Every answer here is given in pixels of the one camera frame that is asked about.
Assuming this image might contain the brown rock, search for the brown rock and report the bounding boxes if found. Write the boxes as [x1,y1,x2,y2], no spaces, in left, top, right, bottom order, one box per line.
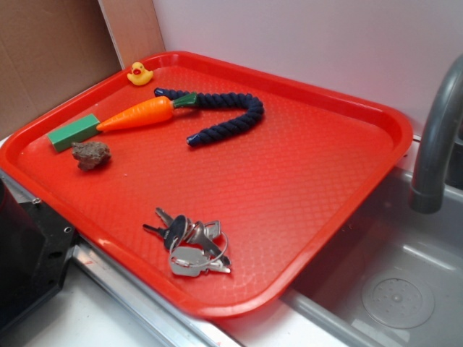
[72,142,111,171]

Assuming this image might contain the grey sink faucet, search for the grey sink faucet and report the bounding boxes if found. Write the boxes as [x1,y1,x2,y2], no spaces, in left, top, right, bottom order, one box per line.
[409,56,462,214]

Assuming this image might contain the green rectangular block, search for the green rectangular block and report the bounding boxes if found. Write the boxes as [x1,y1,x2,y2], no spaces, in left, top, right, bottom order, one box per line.
[47,113,100,153]

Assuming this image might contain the brown cardboard panel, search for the brown cardboard panel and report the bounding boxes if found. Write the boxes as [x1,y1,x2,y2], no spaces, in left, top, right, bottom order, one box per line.
[1,1,165,138]

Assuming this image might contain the black appliance box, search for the black appliance box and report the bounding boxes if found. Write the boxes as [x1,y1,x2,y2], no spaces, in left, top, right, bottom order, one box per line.
[1,182,77,333]

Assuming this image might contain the yellow rubber duck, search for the yellow rubber duck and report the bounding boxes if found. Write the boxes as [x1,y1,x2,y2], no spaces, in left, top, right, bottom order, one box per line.
[127,61,153,86]

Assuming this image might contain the silver key bunch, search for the silver key bunch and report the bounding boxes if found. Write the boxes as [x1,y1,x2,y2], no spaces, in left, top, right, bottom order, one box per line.
[143,207,232,278]

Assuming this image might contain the orange toy carrot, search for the orange toy carrot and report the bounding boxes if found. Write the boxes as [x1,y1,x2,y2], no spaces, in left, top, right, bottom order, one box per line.
[96,93,197,132]

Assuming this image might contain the dark blue twisted rope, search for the dark blue twisted rope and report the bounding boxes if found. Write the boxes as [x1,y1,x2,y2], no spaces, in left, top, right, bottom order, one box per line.
[153,87,265,147]

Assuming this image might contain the red plastic tray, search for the red plastic tray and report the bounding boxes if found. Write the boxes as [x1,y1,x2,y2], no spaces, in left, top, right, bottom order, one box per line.
[1,52,413,320]

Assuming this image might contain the grey sink basin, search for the grey sink basin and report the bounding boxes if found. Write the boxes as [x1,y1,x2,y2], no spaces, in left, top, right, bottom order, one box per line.
[283,169,462,346]

